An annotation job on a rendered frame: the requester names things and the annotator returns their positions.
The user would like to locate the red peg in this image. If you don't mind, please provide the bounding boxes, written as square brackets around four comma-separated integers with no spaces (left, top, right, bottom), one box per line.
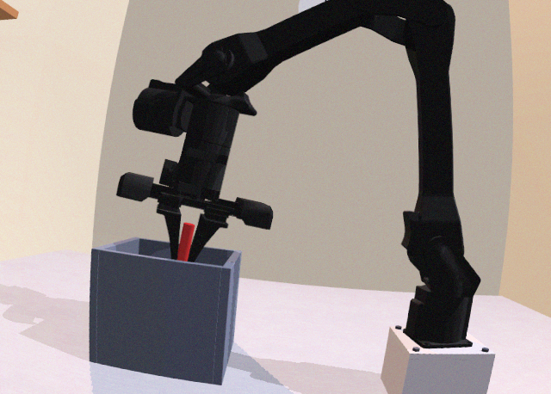
[177,223,195,262]

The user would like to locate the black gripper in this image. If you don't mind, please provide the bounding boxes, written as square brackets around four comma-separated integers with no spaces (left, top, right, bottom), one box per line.
[116,139,273,262]

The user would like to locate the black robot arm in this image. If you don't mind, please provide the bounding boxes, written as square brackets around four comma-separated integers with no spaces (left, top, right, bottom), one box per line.
[133,0,480,349]

